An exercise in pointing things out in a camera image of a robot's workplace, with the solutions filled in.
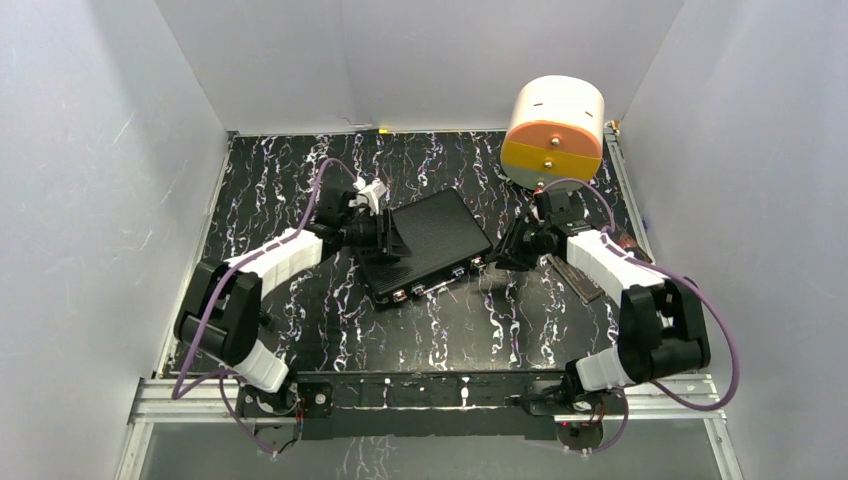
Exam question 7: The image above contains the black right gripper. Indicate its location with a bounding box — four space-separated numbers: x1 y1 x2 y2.
485 214 550 273

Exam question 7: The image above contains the black poker chip case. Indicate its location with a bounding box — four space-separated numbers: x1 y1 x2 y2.
353 188 493 303

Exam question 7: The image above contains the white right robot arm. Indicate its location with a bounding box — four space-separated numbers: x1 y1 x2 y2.
489 189 711 414

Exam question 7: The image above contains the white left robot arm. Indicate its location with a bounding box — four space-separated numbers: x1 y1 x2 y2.
173 179 411 416

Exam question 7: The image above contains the dark sunburst cover book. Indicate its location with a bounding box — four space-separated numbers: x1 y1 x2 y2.
544 247 664 306

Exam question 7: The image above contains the white orange yellow drawer cabinet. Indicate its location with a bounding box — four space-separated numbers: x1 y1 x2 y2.
500 75 605 190

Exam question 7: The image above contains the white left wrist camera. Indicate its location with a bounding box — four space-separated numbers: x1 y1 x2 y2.
353 177 388 214

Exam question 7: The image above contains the aluminium frame rail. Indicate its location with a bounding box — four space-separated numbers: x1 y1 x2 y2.
118 370 741 479

